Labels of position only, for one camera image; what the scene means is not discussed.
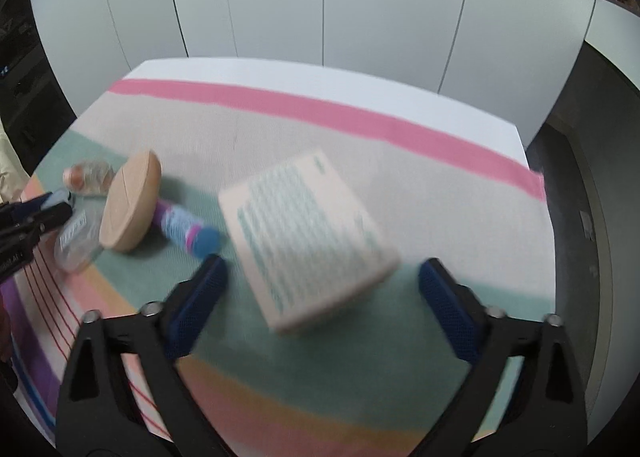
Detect clear bottle with pink cap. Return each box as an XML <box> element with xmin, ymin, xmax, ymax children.
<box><xmin>62</xmin><ymin>160</ymin><xmax>116</xmax><ymax>196</ymax></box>

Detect beige powder puff case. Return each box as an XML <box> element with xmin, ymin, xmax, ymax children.
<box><xmin>99</xmin><ymin>150</ymin><xmax>162</xmax><ymax>253</ymax></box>

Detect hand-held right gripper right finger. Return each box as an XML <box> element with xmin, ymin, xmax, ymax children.
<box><xmin>418</xmin><ymin>257</ymin><xmax>588</xmax><ymax>457</ymax></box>

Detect beige carton box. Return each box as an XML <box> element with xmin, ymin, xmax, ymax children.
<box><xmin>218</xmin><ymin>148</ymin><xmax>401</xmax><ymax>335</ymax></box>

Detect cream padded jacket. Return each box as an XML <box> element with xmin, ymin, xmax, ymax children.
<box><xmin>0</xmin><ymin>132</ymin><xmax>28</xmax><ymax>203</ymax></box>

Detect small bottle with blue cap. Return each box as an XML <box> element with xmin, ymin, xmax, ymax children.
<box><xmin>154</xmin><ymin>198</ymin><xmax>222</xmax><ymax>258</ymax></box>

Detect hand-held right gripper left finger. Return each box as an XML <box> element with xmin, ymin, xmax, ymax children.
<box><xmin>56</xmin><ymin>253</ymin><xmax>230</xmax><ymax>457</ymax></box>

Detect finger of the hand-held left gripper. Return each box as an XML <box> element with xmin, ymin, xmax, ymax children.
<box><xmin>0</xmin><ymin>202</ymin><xmax>76</xmax><ymax>249</ymax></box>
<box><xmin>0</xmin><ymin>190</ymin><xmax>75</xmax><ymax>219</ymax></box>

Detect striped colourful cloth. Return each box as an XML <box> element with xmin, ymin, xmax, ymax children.
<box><xmin>0</xmin><ymin>78</ymin><xmax>556</xmax><ymax>448</ymax></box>

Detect black glass cabinet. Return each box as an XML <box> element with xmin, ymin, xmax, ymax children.
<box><xmin>0</xmin><ymin>0</ymin><xmax>78</xmax><ymax>178</ymax></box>

